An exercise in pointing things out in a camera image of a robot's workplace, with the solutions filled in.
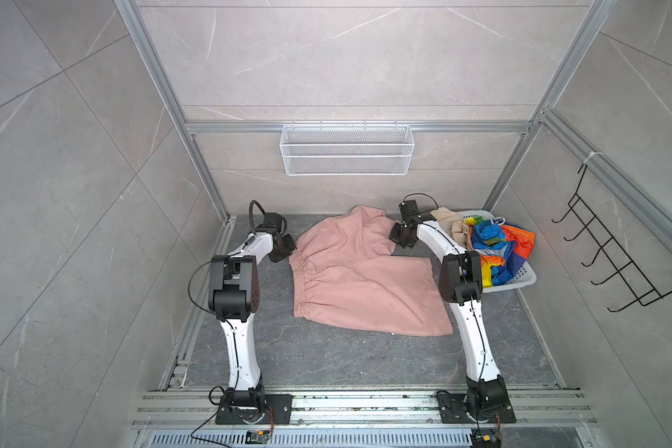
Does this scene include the beige shorts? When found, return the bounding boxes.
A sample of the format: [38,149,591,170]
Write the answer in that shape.
[429,207,473,250]

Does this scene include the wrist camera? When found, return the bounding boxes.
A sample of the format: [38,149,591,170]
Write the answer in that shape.
[399,200,422,227]
[256,212,287,233]

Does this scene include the pink drawstring shorts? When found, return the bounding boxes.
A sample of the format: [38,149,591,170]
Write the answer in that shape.
[289,205,454,337]

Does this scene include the multicolour orange blue shorts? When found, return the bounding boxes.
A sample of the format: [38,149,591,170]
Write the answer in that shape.
[466,215,537,287]

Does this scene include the aluminium frame post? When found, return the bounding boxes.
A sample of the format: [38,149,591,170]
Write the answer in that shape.
[115,0,230,222]

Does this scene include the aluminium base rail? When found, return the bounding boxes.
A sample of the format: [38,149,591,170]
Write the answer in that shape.
[130,385,607,447]

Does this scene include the white wire wall basket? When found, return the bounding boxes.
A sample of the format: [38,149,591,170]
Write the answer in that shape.
[279,124,416,177]

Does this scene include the white plastic laundry basket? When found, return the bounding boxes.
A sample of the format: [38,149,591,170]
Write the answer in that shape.
[452,209,539,294]

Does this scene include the black wire hook rack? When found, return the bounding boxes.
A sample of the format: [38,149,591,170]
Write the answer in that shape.
[551,164,672,314]

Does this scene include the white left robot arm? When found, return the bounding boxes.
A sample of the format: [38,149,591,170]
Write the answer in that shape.
[194,200,296,425]

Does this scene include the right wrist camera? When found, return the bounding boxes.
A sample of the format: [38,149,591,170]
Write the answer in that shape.
[399,200,422,227]

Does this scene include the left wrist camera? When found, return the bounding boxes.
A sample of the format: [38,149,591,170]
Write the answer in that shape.
[256,212,287,233]

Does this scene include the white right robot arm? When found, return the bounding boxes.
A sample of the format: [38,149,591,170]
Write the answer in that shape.
[389,193,515,424]

